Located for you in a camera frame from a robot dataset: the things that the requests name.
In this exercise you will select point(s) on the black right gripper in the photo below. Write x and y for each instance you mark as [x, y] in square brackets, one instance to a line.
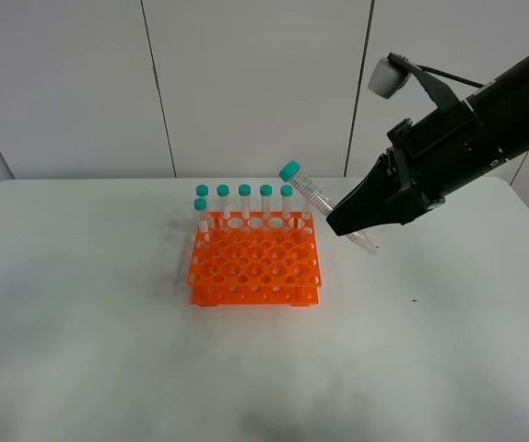
[427, 161]

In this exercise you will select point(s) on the test tube with green cap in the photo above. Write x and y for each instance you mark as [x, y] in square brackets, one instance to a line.
[293, 175]

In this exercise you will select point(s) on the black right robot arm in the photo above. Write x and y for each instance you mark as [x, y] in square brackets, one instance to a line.
[502, 104]

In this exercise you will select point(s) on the orange test tube rack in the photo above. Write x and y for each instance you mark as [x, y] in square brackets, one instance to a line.
[256, 261]

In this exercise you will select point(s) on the second row tube left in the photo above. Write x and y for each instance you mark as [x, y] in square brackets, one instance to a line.
[200, 206]

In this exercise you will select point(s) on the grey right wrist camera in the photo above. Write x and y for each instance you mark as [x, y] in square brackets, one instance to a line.
[387, 78]

